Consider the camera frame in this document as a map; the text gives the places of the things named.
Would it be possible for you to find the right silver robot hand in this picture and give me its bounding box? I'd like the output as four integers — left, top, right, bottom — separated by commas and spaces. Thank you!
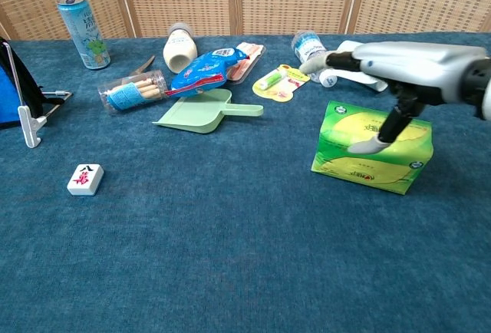
298, 40, 488, 155

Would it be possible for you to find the green tissue pack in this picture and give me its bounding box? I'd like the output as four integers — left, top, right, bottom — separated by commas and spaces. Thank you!
310, 100, 434, 196

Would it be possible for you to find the teal drink can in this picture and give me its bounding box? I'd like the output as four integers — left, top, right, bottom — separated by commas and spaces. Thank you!
57, 0, 111, 71

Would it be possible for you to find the silver metal stand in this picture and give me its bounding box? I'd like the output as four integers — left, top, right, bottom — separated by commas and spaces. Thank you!
0, 41, 73, 149

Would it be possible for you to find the clear plastic water bottle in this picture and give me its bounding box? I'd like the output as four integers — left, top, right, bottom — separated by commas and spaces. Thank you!
291, 30, 333, 83

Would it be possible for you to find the yellow lip balm card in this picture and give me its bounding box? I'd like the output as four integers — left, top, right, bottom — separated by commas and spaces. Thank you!
252, 64, 311, 103

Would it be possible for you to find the blue snack bag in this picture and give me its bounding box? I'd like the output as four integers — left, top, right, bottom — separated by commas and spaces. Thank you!
164, 47, 250, 98

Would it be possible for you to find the green plastic dustpan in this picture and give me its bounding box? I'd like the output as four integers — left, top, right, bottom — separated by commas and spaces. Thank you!
152, 88, 265, 134

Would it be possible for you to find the cream squeeze bottle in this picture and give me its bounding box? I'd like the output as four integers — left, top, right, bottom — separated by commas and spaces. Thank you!
163, 22, 199, 74

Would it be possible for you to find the dark blue table cover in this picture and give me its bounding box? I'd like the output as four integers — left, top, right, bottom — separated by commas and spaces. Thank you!
0, 32, 491, 333

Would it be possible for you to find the clear tube of biscuit sticks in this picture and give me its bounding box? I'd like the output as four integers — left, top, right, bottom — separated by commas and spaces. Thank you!
97, 70, 170, 115

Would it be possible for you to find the white mahjong tile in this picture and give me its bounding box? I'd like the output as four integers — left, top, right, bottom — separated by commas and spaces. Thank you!
67, 163, 105, 196

